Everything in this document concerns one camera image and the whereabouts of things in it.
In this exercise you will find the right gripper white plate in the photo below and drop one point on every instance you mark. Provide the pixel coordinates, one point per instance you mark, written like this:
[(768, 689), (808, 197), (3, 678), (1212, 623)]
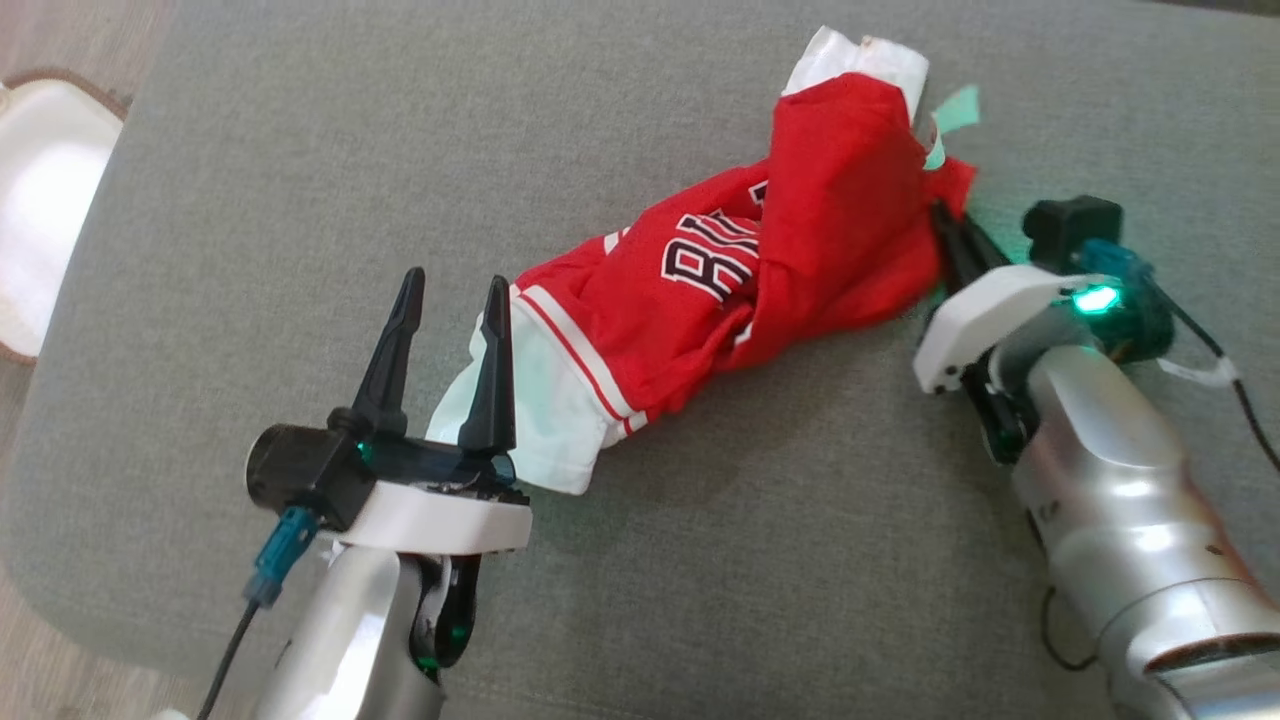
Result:
[(975, 320)]

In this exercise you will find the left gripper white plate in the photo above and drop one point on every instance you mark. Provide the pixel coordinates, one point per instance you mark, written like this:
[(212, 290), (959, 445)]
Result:
[(440, 515)]

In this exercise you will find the red jersey with white sleeves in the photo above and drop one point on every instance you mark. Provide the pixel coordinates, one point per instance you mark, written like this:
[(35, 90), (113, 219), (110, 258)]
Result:
[(800, 250)]

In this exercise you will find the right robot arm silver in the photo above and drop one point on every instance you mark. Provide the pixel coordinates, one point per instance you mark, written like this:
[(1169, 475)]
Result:
[(1130, 500)]

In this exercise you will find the grey sofa seat cushion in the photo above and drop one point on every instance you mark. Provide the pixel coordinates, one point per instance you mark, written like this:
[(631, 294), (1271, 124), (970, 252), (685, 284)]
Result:
[(700, 600)]

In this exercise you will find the white laundry basket brown rim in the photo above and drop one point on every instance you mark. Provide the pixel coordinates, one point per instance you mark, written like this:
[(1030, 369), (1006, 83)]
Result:
[(45, 200)]

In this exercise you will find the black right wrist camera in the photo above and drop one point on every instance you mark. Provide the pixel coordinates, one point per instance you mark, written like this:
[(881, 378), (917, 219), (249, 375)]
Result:
[(1070, 228)]

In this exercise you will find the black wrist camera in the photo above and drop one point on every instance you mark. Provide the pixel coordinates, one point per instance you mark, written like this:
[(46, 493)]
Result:
[(1070, 228), (305, 475)]

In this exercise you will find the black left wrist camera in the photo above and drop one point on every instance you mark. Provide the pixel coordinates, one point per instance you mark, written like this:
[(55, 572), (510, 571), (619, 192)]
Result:
[(305, 475)]

